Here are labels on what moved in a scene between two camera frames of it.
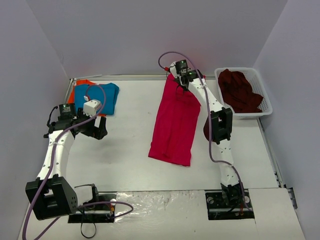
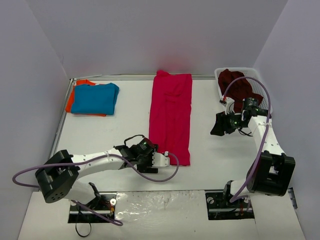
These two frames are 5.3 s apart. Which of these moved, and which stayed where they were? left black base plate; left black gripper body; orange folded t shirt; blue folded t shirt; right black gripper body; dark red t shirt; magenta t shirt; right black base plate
Moved: right black gripper body; magenta t shirt; left black gripper body
Stayed: right black base plate; dark red t shirt; blue folded t shirt; orange folded t shirt; left black base plate
